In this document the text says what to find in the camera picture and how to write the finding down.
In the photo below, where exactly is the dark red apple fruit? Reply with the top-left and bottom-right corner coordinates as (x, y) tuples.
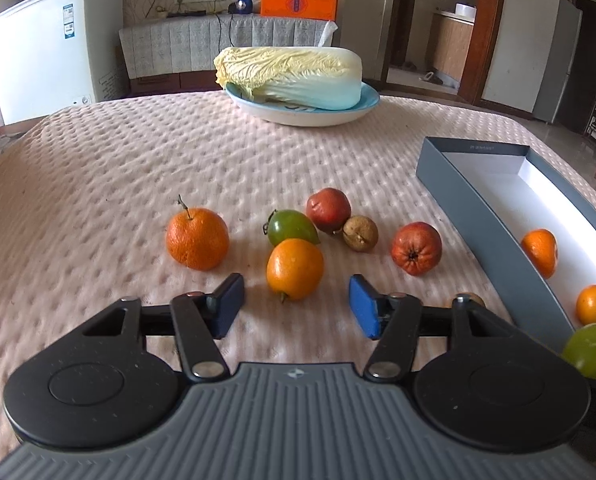
(305, 188), (351, 234)

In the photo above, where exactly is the tv cabinet with cloth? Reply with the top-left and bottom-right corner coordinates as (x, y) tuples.
(119, 14), (337, 96)

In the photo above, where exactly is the grey shallow cardboard box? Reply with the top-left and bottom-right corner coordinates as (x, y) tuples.
(416, 136), (596, 353)

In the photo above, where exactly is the small orange citrus fruit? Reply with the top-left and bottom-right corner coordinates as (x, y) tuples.
(265, 238), (325, 302)

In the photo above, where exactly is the black hanging cable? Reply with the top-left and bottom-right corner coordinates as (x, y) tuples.
(214, 13), (236, 49)

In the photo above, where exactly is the brown walnut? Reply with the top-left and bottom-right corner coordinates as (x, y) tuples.
(450, 292), (485, 308)
(342, 216), (379, 252)

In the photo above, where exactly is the pink quilted table cover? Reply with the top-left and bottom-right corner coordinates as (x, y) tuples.
(0, 92), (596, 460)

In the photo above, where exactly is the kitchen counter cabinet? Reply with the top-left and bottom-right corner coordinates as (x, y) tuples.
(425, 10), (474, 89)

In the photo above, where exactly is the light blue ceramic plate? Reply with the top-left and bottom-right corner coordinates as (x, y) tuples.
(225, 82), (380, 128)

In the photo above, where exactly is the white chest freezer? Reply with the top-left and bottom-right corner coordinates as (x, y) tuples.
(0, 0), (128, 126)

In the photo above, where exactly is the small orange kumquat fruit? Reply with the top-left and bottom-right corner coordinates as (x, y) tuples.
(575, 284), (596, 326)

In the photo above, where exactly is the large orange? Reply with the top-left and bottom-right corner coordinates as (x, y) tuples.
(521, 229), (558, 280)

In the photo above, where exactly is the napa cabbage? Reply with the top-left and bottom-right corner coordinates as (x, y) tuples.
(214, 47), (363, 110)

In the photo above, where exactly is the orange mandarin with stem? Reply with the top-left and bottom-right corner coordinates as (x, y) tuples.
(165, 195), (229, 271)

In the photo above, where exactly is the red ribbed tomato fruit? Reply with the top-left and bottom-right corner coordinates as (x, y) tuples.
(391, 222), (443, 276)

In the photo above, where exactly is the green tomato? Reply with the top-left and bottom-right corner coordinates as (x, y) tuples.
(263, 209), (321, 246)
(561, 323), (596, 379)

